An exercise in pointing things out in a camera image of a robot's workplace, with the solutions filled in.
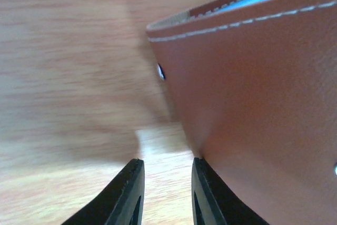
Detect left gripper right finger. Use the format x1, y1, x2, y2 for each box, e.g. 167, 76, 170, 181
192, 158, 268, 225

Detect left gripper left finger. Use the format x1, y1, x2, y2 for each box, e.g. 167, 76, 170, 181
63, 159, 145, 225

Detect brown leather card holder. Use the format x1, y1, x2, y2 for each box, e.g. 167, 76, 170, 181
146, 0, 336, 224

